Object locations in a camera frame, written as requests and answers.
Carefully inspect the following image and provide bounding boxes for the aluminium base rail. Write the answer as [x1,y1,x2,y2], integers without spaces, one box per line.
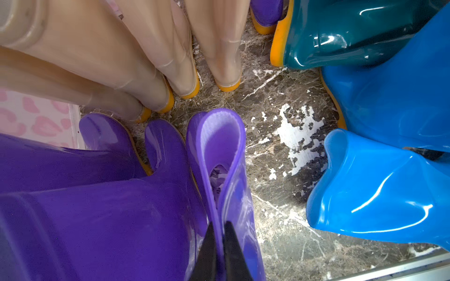
[334,249,450,281]

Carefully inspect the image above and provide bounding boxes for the purple rain boot lying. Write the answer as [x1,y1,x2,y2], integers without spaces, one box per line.
[250,0,284,35]

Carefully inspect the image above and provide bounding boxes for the dark green rain boot front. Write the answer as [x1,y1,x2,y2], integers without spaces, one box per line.
[270,0,448,70]

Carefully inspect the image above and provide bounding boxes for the purple rain boot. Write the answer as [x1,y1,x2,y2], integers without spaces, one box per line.
[1,119,207,281]
[250,0,284,35]
[186,108,266,281]
[1,113,151,194]

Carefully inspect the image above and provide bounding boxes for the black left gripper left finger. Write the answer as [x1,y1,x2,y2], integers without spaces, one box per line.
[189,223,217,281]

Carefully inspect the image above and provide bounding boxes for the blue rain boot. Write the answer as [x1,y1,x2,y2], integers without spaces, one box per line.
[321,6,450,152]
[306,129,450,249]

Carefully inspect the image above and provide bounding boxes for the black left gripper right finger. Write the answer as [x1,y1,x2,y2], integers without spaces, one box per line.
[223,221,253,281]

